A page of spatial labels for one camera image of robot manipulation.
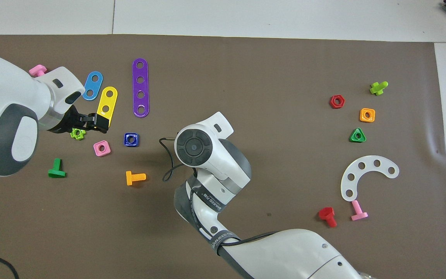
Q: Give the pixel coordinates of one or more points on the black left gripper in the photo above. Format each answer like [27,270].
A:
[70,120]

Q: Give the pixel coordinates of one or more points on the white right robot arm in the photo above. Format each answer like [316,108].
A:
[215,162]

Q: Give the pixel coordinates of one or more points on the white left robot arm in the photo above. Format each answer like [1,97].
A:
[10,97]

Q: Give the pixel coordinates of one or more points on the pink square toy nut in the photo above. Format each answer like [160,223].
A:
[96,152]

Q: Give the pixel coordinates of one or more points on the lime green cross nut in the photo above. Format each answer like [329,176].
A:
[74,135]

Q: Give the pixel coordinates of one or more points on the orange toy screw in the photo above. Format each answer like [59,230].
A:
[129,178]

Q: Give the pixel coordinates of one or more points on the green toy screw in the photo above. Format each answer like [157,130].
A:
[57,166]

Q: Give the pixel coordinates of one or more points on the pink toy screw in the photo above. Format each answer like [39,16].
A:
[357,207]
[37,70]

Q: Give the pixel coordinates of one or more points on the red hexagonal toy nut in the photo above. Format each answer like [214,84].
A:
[331,102]

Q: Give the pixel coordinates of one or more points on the red hex-head toy screw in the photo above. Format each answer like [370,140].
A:
[326,213]

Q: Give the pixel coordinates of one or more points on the green triangle toy nut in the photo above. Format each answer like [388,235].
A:
[352,138]

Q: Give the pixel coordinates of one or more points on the orange square toy nut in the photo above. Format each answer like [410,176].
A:
[362,119]

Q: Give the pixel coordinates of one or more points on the lime green cross-head screw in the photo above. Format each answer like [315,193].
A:
[378,89]

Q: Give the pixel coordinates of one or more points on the yellow three-hole plate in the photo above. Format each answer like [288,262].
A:
[108,101]

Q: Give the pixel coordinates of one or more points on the blue two-hole plate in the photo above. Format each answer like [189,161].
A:
[93,86]

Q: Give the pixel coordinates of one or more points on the purple four-hole plate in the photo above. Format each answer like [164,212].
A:
[140,87]

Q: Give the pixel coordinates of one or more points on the brown paper table mat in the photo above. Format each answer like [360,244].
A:
[285,77]

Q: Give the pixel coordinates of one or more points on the white curved five-hole plate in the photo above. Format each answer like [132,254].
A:
[369,164]

